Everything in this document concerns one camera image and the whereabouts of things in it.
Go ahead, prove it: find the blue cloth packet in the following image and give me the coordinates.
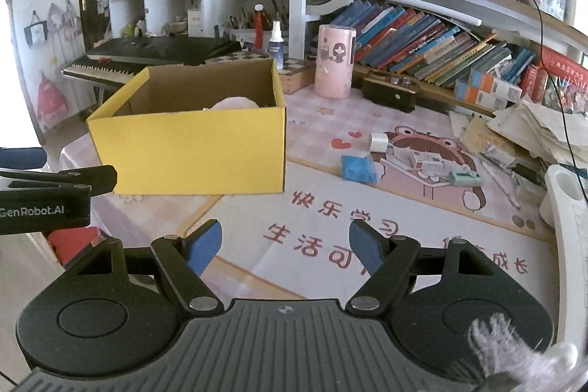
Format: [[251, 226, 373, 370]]
[[341, 154, 378, 184]]

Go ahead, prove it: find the red printed packet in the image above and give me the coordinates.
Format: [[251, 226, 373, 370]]
[[521, 47, 588, 112]]

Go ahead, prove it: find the pink hanging bag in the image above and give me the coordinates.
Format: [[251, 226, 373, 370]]
[[37, 73, 69, 131]]

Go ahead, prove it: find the dark brown device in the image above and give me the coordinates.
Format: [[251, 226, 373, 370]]
[[361, 69, 419, 112]]

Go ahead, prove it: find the yellow cardboard box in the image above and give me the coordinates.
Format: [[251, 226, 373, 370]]
[[86, 59, 288, 196]]

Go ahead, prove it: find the pen holder with brushes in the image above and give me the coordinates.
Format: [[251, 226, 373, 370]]
[[227, 4, 290, 48]]

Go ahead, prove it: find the thick flat-lying book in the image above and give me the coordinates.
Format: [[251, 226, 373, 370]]
[[305, 0, 356, 16]]

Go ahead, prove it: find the small green correction tape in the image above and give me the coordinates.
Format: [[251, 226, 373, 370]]
[[449, 170, 483, 187]]

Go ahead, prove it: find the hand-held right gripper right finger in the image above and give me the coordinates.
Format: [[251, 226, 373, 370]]
[[344, 219, 501, 318]]

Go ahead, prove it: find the orange white box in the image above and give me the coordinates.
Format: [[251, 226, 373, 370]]
[[454, 82, 499, 105], [469, 71, 523, 99]]

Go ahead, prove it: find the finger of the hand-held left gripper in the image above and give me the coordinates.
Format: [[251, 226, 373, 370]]
[[0, 165, 118, 196], [0, 148, 47, 170]]

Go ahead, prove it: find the white spray bottle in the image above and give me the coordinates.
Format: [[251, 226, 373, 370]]
[[269, 20, 286, 69]]

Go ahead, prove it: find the pink checked cloth desktop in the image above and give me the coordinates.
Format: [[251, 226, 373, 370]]
[[57, 84, 570, 305]]

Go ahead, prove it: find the black cable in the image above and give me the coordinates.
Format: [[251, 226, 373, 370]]
[[517, 0, 588, 191]]

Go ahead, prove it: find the white plastic holder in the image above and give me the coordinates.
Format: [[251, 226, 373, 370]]
[[538, 165, 588, 349]]

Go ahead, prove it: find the pink plush toy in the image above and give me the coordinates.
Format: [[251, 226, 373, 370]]
[[202, 97, 260, 112]]

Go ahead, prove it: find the row of slanted books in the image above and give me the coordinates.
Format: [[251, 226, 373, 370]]
[[354, 0, 536, 87]]

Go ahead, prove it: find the pile of papers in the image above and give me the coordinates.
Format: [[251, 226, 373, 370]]
[[448, 98, 588, 191]]

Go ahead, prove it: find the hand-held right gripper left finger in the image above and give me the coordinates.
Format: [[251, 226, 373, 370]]
[[60, 219, 225, 319]]

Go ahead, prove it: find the black electronic keyboard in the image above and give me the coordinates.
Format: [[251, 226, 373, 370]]
[[62, 36, 242, 87]]

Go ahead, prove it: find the checkered chessboard box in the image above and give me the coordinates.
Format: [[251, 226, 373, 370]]
[[207, 51, 318, 96]]

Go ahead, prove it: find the pink cartoon cylinder container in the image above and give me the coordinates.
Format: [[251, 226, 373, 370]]
[[315, 24, 356, 99]]

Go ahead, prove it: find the white box red label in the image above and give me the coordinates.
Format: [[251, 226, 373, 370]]
[[187, 8, 203, 37]]

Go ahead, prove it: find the orange red bottle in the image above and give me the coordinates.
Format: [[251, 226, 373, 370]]
[[254, 4, 266, 50]]

